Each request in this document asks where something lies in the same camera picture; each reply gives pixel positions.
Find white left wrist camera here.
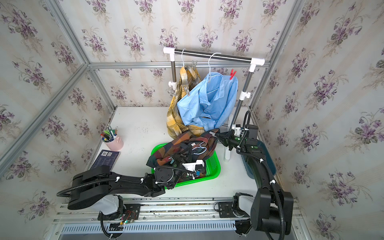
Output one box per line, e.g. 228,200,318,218
182,160,206,180

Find dark multicolour plaid shirt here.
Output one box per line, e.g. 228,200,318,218
147,128,221,169

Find green perforated plastic basket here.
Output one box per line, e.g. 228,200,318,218
151,144,221,187

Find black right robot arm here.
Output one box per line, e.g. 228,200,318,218
216,111,294,240

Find red clothespin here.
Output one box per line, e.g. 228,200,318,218
230,69,237,80

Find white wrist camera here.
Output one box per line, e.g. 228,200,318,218
232,124,249,138
182,160,206,180

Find yellow plaid shirt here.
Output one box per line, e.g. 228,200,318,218
166,66,205,139

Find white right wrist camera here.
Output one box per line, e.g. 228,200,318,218
232,124,249,138

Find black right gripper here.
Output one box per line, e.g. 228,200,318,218
216,129,248,150

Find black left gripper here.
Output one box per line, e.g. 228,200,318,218
169,146,192,192

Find dark blue card booklet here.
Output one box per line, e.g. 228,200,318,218
91,150,121,171

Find light blue shirt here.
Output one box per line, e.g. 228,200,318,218
183,72,239,131

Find dark teal plastic tray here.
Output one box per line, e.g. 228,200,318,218
241,139,277,180

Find white wire hanger left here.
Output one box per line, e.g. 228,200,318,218
181,48,186,68

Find metal clothes rack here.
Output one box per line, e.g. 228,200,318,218
162,46,266,163

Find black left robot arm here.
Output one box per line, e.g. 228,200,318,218
57,159,206,239

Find pink pen cup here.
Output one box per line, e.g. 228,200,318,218
101,125,124,152

